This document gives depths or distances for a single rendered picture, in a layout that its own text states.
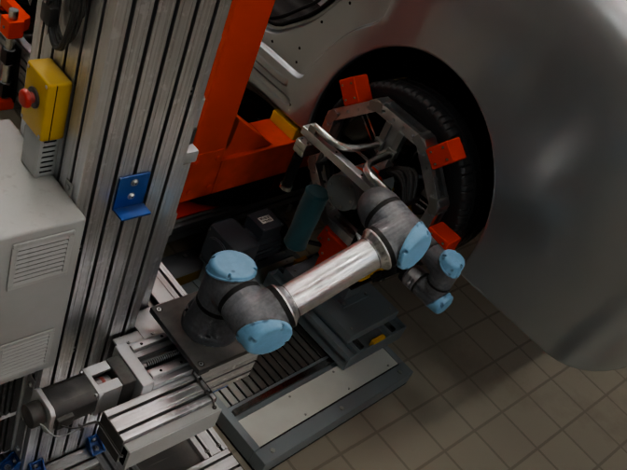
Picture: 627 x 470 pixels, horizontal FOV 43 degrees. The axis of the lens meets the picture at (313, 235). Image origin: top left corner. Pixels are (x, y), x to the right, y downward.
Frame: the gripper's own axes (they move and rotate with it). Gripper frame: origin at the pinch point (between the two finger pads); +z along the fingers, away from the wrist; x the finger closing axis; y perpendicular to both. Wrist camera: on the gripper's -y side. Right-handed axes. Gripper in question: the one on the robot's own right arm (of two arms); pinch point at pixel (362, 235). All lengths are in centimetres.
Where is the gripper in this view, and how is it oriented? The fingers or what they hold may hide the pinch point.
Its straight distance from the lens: 251.7
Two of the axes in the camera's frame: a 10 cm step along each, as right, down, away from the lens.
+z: -6.5, -6.4, 4.0
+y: 3.4, -7.2, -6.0
